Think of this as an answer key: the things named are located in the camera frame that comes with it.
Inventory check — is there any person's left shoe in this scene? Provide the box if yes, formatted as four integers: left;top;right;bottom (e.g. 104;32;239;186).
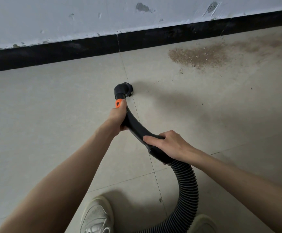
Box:
80;196;114;233

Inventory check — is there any black baseboard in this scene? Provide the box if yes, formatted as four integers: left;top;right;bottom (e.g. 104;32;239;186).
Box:
0;8;282;73

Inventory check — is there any person's right forearm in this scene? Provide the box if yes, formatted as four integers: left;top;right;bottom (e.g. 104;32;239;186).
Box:
190;149;282;233

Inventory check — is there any person's right hand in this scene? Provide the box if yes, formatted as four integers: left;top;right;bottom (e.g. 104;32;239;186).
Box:
143;130;197;165

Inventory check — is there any person's left hand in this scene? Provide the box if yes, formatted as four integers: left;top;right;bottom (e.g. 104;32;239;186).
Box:
104;99;129;136

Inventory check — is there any person's left forearm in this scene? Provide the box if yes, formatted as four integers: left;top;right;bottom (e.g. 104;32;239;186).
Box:
0;123;115;233

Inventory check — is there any brown dirt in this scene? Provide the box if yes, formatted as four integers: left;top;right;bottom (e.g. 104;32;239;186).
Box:
168;29;282;71

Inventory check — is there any black ribbed vacuum hose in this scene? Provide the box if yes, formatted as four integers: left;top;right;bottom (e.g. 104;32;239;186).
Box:
114;82;200;233

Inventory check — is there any person's right shoe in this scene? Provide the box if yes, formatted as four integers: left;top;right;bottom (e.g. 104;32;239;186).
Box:
189;214;218;233

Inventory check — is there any person's shoe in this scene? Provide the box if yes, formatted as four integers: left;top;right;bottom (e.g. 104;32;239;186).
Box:
80;196;114;233
189;214;218;233

